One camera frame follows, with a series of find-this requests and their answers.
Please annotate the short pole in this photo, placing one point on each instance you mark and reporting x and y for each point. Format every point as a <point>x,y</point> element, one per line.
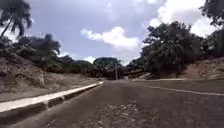
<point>116,72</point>

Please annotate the earth bank with bushes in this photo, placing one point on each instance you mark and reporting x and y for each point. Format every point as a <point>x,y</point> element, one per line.
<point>203,69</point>

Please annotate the group of dark trees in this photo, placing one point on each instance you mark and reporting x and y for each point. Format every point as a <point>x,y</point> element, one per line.
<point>170,46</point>

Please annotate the palm tree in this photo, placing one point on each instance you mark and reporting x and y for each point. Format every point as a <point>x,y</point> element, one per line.
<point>16,13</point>

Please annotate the bare earth bank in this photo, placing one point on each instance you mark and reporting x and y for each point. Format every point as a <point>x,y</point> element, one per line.
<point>23,78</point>

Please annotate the pale concrete kerb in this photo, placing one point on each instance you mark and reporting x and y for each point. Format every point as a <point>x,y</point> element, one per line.
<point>40,99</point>

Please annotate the grey cobblestone road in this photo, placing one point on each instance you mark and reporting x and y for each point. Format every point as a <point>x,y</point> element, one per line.
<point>133,96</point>

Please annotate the row of trees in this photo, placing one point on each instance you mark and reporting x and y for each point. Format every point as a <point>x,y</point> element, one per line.
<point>100,66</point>

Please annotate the low pale kerb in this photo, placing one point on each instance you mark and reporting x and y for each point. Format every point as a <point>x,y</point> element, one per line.
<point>166,79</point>

